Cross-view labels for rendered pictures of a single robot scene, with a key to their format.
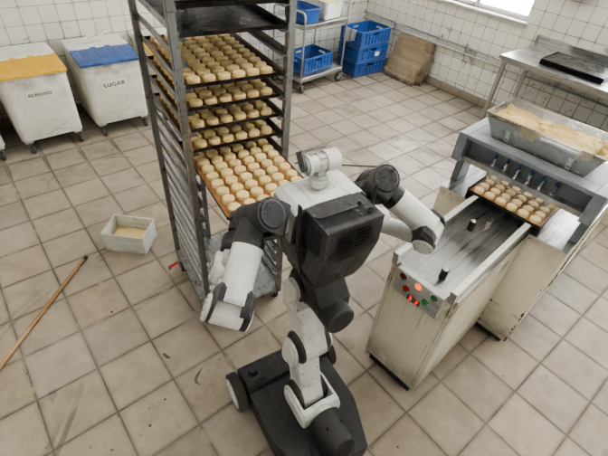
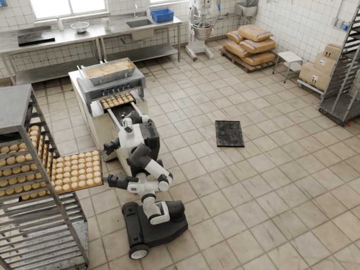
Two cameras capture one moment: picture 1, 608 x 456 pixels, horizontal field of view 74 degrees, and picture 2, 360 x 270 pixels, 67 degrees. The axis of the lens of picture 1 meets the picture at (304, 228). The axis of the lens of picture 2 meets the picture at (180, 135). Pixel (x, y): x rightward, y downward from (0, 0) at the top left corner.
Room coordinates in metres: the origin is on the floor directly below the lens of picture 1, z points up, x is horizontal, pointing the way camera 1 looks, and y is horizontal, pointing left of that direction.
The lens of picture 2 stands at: (0.16, 1.39, 2.77)
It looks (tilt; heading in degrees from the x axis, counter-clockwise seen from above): 41 degrees down; 288
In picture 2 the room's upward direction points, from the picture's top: 1 degrees counter-clockwise
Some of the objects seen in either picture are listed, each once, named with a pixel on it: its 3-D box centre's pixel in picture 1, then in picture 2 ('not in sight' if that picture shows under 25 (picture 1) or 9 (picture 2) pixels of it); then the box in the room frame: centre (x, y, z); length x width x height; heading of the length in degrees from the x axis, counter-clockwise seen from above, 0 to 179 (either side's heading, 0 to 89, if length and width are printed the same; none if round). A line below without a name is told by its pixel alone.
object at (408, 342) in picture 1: (441, 296); (134, 148); (1.46, -0.78, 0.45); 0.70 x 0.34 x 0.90; 137
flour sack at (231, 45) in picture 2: not in sight; (241, 47); (0.65, -4.50, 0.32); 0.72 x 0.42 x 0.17; 137
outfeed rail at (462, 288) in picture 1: (549, 205); (123, 92); (1.81, -1.31, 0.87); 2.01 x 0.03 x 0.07; 137
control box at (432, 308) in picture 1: (418, 291); not in sight; (1.19, -0.53, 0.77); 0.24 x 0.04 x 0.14; 47
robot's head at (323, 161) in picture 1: (321, 165); (128, 126); (1.03, -0.03, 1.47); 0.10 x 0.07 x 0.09; 124
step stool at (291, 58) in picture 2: not in sight; (290, 66); (-0.39, -4.08, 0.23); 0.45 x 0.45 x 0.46; 34
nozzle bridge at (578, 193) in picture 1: (526, 179); (113, 90); (1.82, -1.13, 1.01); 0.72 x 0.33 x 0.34; 47
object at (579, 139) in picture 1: (550, 133); (110, 70); (1.82, -1.13, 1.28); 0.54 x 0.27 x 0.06; 47
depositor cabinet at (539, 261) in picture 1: (517, 226); (110, 110); (2.17, -1.46, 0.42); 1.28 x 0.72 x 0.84; 137
